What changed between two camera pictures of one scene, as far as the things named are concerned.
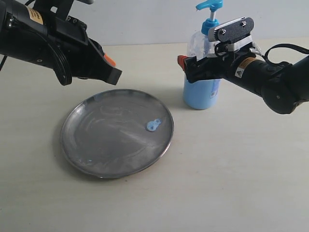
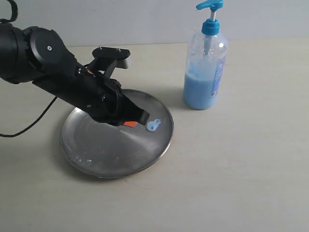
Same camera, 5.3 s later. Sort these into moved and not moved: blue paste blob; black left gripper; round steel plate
Moved: black left gripper
Not moved: blue paste blob; round steel plate
